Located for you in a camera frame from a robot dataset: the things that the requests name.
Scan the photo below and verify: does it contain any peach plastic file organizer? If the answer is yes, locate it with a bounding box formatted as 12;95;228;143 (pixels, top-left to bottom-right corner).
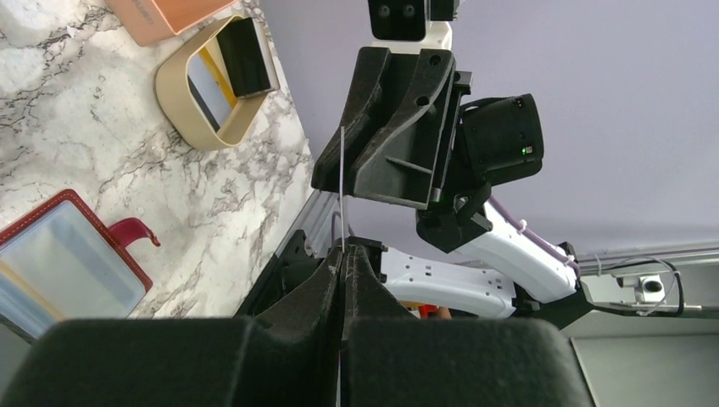
105;0;235;47

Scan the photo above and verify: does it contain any aluminium frame rail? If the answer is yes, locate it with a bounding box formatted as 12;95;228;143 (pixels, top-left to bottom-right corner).
288;191;718;327

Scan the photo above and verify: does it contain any gold card lying in tray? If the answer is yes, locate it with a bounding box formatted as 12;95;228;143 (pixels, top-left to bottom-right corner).
187;47;238;132

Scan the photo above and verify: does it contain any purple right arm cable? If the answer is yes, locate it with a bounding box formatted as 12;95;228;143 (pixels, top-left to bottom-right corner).
488;196;582;276

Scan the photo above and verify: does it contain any red leather card holder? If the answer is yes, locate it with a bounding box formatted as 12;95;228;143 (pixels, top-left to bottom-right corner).
1;189;160;343

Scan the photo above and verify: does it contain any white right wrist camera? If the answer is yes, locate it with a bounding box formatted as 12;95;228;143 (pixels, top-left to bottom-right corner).
367;0;463;54

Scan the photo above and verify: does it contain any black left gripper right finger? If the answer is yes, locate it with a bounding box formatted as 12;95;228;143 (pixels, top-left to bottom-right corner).
340;244;594;406

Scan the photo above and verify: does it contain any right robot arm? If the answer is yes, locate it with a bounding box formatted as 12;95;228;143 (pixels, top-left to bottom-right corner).
312;47;593;328

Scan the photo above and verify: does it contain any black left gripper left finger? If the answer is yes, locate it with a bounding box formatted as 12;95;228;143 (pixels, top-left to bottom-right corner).
1;248;343;406

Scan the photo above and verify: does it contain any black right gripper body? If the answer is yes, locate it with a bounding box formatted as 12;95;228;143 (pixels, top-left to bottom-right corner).
415;71;544;254

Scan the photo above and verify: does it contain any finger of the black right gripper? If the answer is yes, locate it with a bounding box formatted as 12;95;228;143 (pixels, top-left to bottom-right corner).
348;49;456;209
311;47;391;193

